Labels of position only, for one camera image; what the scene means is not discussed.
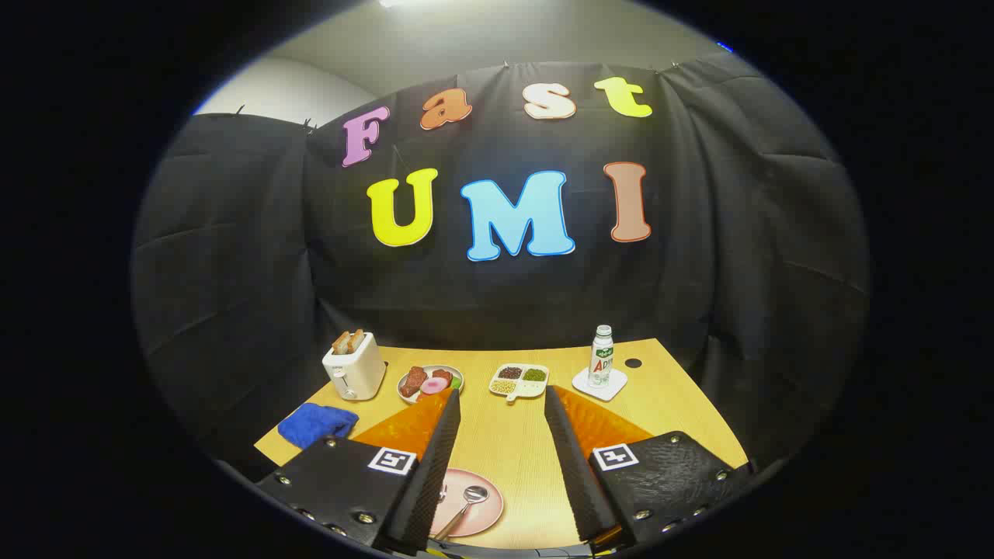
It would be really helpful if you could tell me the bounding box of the pink round plate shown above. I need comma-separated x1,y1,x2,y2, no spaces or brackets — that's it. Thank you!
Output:
429,467,506,538

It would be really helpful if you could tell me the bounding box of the blue folded cloth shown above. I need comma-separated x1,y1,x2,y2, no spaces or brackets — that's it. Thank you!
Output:
277,402,360,450

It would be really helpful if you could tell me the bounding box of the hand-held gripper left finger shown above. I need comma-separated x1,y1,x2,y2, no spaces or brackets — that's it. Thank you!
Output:
255,387,463,556

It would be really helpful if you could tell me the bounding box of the white toaster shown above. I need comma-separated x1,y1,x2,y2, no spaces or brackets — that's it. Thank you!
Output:
322,332,388,401

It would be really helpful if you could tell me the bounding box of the black backdrop cloth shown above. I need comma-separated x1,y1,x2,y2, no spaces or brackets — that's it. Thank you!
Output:
130,53,872,482

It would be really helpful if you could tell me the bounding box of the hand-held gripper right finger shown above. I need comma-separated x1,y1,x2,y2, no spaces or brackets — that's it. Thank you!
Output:
544,384,754,554

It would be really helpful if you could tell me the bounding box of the clear plastic bottle green label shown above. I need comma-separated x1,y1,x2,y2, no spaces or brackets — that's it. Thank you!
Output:
588,325,615,387

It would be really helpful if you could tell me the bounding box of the metal spoon wooden handle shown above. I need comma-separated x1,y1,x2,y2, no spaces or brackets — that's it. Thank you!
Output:
435,485,489,540

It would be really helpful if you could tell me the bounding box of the grey food plate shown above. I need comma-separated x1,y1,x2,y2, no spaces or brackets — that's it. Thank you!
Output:
397,365,465,405

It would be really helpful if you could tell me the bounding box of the white square coaster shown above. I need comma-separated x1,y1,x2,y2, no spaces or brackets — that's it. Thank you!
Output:
572,366,628,402

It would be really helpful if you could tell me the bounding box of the white divided bean dish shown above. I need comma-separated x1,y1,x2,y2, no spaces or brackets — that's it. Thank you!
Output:
488,363,550,403

